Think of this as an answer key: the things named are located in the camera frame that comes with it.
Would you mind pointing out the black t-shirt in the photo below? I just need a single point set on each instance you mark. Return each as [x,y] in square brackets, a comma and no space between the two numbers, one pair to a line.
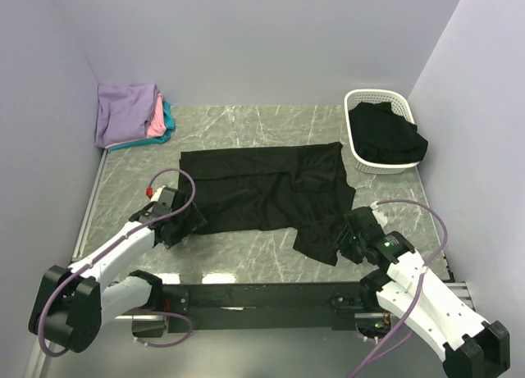
[382,136]
[300,187]

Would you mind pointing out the folded pink t-shirt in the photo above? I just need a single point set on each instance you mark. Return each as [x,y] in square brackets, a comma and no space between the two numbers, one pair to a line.
[156,128]

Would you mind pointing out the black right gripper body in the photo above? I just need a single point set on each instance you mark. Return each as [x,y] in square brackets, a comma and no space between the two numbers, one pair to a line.
[349,246]

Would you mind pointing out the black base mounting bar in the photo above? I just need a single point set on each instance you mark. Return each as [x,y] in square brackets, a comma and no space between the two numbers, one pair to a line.
[336,305]

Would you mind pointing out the folded lavender t-shirt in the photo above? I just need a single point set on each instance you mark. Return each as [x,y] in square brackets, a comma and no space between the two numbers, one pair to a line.
[124,112]

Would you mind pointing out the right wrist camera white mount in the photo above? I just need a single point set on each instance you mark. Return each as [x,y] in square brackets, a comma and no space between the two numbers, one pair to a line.
[380,216]

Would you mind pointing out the black t-shirt in basket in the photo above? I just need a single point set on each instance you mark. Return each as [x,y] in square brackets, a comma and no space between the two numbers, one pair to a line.
[382,136]

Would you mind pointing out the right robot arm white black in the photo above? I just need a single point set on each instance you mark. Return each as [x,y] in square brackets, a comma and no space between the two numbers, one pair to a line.
[404,285]

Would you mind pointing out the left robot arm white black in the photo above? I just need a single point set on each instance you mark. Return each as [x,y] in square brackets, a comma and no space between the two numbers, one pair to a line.
[74,302]

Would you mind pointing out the folded teal t-shirt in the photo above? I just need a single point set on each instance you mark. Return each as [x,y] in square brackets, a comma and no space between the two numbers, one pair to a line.
[170,124]

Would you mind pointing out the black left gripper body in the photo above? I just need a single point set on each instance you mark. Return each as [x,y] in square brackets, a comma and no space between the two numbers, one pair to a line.
[184,224]

